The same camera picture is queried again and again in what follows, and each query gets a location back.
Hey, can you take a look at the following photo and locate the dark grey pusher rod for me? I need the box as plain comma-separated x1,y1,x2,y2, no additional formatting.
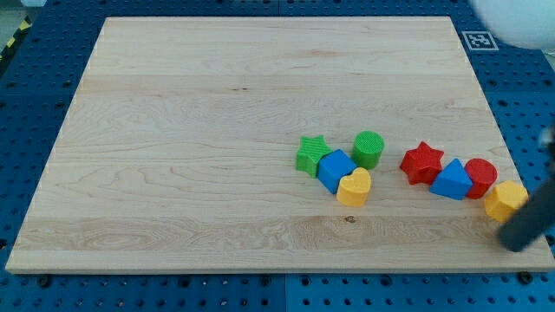
496,125,555,253

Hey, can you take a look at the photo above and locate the red cylinder block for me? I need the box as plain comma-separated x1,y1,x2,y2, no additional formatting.
465,158,498,199

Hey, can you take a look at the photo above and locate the blue triangle block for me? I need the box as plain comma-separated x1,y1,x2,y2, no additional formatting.
429,159,473,200

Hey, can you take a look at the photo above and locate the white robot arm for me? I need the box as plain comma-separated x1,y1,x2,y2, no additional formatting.
469,0,554,252

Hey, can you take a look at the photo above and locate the yellow hexagon block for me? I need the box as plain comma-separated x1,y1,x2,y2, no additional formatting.
484,180,529,224

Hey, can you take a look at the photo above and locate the red star block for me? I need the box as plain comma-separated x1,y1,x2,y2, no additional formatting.
400,141,444,185

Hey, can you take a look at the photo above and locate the green cylinder block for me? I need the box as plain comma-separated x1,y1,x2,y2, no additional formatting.
351,131,385,170

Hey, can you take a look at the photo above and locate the yellow heart block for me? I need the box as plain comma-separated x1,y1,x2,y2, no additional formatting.
336,167,372,207

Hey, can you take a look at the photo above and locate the white fiducial marker tag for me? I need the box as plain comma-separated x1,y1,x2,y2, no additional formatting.
462,30,499,51

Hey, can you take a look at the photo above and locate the blue cube block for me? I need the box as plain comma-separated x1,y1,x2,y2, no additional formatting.
317,149,356,194

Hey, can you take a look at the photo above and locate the green star block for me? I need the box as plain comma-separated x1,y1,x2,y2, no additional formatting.
295,135,332,179

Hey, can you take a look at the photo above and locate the light wooden board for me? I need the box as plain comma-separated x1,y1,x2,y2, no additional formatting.
6,16,554,275

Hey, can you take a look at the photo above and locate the yellow black hazard tape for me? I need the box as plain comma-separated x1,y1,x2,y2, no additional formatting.
1,16,32,61

